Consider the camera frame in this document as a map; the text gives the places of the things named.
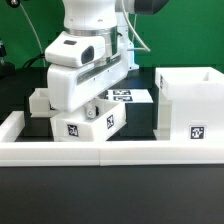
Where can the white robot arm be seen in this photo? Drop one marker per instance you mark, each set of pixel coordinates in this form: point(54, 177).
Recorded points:
point(108, 19)

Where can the white marker tag sheet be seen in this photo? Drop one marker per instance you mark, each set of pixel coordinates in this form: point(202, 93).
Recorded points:
point(129, 95)

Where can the white front drawer tray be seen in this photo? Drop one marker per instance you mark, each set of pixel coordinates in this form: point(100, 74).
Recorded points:
point(76, 126)

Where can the white drawer tray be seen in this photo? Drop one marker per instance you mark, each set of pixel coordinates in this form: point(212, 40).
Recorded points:
point(40, 105)
point(76, 126)

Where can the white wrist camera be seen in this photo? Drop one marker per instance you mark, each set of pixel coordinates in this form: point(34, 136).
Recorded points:
point(75, 51)

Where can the white rear drawer tray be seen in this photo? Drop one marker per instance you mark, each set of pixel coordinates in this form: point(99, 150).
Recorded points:
point(40, 105)

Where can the gripper finger with metal tip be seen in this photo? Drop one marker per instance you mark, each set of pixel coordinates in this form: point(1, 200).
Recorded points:
point(90, 111)

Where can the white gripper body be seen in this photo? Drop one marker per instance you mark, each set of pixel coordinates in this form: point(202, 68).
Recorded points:
point(71, 88)

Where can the white U-shaped border frame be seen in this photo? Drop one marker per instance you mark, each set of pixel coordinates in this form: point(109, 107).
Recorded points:
point(14, 153)

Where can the black camera stand left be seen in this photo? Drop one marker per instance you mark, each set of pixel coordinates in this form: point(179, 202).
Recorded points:
point(6, 68)

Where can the white drawer cabinet box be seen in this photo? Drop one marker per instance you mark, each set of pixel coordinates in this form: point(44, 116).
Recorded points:
point(190, 104)

